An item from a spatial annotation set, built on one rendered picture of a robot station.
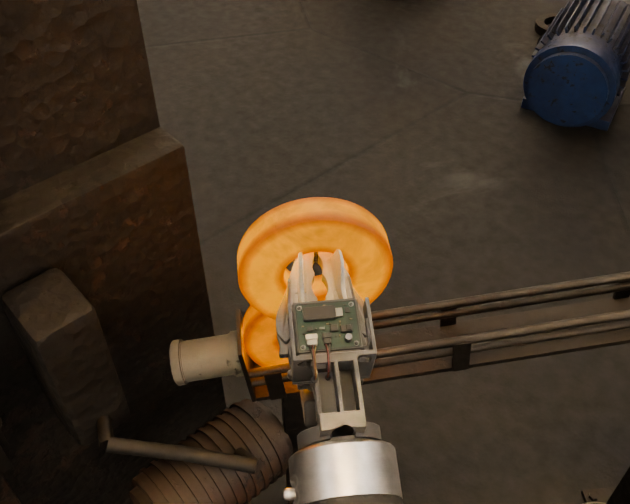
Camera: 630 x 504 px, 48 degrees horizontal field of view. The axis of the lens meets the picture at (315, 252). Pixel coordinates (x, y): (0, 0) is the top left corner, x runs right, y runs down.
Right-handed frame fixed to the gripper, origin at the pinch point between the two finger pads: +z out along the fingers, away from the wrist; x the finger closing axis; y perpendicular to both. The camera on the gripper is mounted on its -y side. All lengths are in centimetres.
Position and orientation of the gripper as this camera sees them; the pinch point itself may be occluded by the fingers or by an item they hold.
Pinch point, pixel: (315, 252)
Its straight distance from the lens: 71.4
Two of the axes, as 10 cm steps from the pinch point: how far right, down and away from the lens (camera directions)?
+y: 0.3, -4.8, -8.8
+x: -9.9, 0.7, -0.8
